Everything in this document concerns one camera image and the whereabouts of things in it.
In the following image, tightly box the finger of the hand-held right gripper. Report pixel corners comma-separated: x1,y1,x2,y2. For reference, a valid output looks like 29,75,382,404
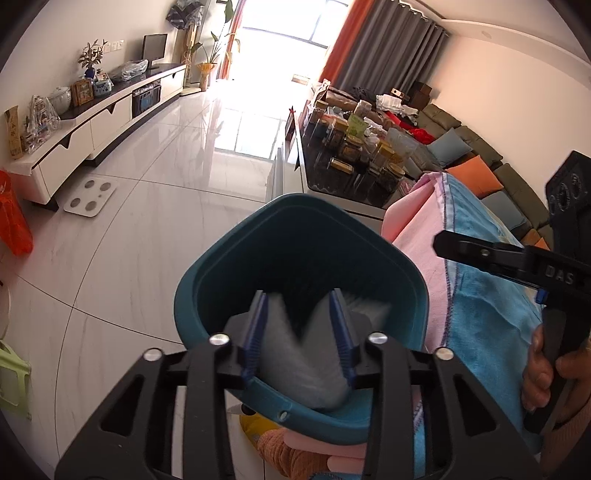
433,230,529,283

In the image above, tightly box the green brown sofa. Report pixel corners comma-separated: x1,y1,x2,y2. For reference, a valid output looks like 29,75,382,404
323,80,555,250

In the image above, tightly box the green plastic stool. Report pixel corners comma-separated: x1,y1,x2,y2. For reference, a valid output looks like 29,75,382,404
0,339,33,421

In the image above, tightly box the black cabinet appliance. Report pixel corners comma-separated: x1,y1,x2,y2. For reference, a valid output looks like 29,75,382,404
131,83,162,116

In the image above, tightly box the orange printed blanket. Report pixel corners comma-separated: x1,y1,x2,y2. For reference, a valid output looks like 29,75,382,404
240,413,370,480

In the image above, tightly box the white bathroom scale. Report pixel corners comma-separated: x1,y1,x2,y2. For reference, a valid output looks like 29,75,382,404
64,178,118,217

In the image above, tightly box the blue floral blanket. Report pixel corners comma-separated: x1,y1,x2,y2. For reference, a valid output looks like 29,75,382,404
413,172,559,480

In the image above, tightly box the large window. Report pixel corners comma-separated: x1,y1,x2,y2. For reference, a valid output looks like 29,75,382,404
228,0,352,84

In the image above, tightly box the teal plastic bin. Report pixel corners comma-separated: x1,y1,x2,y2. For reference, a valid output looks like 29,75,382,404
174,194,430,446

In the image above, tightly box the group of glass jars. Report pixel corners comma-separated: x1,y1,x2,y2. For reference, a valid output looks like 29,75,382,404
307,99,419,195

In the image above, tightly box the small potted plant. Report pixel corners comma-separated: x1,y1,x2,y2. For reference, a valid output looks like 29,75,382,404
78,39,108,81

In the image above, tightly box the pink blanket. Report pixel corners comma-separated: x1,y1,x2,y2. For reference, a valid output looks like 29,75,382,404
281,172,453,462

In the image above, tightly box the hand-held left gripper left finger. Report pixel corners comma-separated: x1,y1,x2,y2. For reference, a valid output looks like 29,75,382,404
54,290,271,480

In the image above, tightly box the dark bag on air conditioner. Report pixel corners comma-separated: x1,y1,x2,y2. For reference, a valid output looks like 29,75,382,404
166,0,204,31

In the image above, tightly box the wrapped ship model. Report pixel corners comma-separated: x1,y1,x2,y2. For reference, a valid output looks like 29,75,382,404
23,95,61,155

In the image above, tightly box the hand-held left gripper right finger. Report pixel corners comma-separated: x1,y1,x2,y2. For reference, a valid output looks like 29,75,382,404
329,288,543,480

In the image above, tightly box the person's right hand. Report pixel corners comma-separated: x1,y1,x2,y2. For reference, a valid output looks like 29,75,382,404
521,325,591,423

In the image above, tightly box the red cloth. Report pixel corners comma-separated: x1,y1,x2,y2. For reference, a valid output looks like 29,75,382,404
383,111,435,144

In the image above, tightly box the tall leafy plant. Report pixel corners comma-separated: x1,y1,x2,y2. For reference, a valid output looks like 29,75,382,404
191,0,241,90

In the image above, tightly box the orange pillow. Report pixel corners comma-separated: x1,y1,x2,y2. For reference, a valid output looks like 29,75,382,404
519,228,550,252
445,156,504,199

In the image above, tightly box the wooden picture frame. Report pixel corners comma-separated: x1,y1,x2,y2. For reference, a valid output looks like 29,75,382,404
71,78,94,106

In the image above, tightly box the white clothes pile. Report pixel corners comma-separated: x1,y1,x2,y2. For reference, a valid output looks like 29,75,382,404
376,92,419,116

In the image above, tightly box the white ceramic jar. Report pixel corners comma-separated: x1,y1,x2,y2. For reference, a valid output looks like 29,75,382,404
48,87,72,114

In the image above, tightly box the black monitor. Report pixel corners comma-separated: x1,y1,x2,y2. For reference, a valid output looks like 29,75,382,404
141,33,168,70

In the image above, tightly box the blue pillow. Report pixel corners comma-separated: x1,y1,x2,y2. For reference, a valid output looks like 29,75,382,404
480,191,529,232
427,129,474,167

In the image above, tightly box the orange curtain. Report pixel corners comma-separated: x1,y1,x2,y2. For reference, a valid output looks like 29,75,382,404
318,0,375,84

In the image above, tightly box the white TV cabinet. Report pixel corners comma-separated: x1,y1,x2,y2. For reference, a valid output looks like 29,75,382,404
4,64,188,210

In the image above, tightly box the wooden sign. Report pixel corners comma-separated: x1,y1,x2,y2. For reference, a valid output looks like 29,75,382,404
4,105,24,160

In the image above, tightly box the white standing air conditioner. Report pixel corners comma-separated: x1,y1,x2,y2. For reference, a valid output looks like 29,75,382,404
178,18,204,89

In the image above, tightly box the orange plastic bag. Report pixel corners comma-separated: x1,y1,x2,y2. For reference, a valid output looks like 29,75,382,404
0,170,34,257

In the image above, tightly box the grey curtain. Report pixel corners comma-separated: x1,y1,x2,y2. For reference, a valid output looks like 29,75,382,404
332,0,448,100

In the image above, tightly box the clear plastic bag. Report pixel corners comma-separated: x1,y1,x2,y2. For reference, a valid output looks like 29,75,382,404
111,60,148,83

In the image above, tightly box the grey cloth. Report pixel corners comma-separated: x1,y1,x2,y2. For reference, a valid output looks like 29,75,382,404
226,295,393,411

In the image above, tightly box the black coffee table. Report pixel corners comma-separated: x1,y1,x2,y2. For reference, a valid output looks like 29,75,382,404
272,106,430,222

